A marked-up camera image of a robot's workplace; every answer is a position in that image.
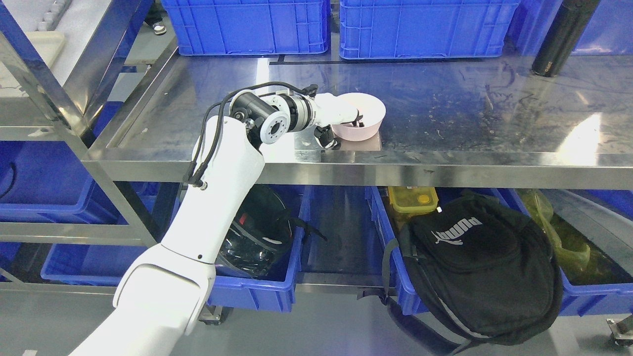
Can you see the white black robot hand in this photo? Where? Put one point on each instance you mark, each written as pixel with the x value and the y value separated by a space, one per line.
pixel 330 110

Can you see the pink plastic bowl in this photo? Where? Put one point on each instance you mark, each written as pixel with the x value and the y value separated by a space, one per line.
pixel 373 111

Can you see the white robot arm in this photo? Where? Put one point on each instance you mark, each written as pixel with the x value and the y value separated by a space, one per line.
pixel 162 294

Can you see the blue crate back middle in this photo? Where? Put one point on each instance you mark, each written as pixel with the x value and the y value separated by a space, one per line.
pixel 424 29

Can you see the blue crate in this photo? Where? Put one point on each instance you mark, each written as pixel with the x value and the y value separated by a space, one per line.
pixel 424 29
pixel 250 27

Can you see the steel shelf rack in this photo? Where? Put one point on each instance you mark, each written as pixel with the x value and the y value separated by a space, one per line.
pixel 450 122

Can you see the yellow lunch box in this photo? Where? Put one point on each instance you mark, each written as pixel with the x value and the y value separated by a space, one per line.
pixel 413 200

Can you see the black helmet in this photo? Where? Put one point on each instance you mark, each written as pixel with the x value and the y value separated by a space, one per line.
pixel 260 236

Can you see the blue crate back left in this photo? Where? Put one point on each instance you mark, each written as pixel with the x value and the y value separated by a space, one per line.
pixel 250 27

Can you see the blue bin with helmet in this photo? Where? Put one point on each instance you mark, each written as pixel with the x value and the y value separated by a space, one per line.
pixel 277 291

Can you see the black backpack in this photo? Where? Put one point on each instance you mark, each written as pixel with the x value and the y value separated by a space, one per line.
pixel 485 271

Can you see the black thermos bottle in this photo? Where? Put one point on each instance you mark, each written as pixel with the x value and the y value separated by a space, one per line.
pixel 562 37

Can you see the blue bin lower right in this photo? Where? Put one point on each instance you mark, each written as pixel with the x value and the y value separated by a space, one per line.
pixel 583 300

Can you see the yellow-green plastic bag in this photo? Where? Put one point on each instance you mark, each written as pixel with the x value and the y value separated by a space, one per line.
pixel 581 260

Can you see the blue bin lower left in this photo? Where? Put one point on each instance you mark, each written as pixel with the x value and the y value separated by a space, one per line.
pixel 42 181

